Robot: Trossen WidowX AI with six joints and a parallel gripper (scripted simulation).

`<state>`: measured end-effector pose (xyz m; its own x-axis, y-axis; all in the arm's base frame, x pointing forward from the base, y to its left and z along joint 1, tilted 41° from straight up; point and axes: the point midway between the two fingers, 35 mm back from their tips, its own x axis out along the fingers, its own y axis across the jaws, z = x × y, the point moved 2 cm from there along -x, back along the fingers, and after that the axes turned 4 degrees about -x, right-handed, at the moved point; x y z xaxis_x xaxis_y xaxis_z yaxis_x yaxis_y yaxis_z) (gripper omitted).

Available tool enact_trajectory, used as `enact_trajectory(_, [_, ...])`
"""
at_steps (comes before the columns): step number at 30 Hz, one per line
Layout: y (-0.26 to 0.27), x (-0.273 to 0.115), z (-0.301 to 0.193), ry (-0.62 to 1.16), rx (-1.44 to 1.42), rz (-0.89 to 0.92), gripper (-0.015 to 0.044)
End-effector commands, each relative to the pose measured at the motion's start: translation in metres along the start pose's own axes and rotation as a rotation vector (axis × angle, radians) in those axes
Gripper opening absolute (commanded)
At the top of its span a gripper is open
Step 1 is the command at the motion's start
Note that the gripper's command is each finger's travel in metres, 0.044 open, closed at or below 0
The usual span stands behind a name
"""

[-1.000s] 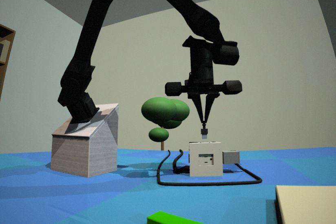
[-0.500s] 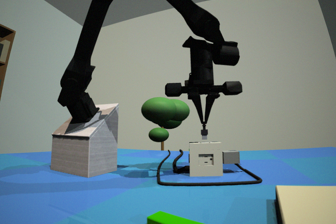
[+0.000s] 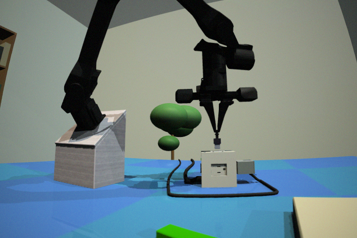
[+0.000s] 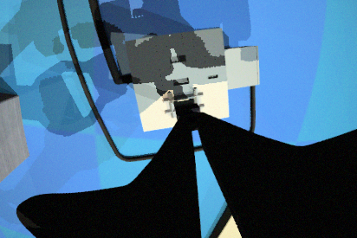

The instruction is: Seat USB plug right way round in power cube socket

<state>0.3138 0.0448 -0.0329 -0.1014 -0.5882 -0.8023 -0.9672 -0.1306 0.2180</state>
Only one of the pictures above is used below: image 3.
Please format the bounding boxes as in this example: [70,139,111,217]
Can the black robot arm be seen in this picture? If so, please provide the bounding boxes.
[61,0,255,131]

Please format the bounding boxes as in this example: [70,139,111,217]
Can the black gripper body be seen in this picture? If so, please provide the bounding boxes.
[175,64,257,104]

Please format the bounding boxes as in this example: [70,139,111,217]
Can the green block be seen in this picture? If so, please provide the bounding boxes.
[156,224,216,238]

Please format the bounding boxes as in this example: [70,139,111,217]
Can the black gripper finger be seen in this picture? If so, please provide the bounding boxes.
[200,101,216,133]
[217,101,234,132]

